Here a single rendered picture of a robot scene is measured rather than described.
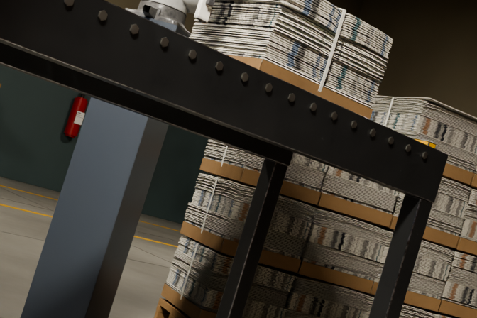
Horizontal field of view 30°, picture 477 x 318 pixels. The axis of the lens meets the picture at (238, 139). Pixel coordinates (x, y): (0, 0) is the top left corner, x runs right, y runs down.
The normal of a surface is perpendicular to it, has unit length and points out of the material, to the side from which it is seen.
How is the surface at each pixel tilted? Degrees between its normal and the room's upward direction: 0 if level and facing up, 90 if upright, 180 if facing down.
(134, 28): 90
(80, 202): 90
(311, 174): 90
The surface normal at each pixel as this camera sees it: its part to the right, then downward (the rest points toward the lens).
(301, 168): 0.38, 0.07
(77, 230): -0.23, -0.13
